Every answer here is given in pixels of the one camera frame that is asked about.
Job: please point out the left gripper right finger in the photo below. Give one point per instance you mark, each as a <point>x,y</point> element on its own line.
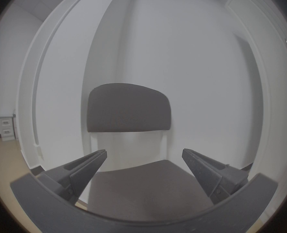
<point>206,171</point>

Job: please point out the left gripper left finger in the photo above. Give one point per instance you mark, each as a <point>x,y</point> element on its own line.
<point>85,170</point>

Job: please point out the white chair with grey seat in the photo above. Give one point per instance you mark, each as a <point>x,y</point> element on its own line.
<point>128,108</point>

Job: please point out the white bedside table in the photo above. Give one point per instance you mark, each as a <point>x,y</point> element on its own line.
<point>6,127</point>

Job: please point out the white wardrobe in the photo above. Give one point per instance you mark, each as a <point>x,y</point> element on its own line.
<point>279,93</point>

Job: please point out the white wall socket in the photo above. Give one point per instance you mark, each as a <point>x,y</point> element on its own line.
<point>39,152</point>

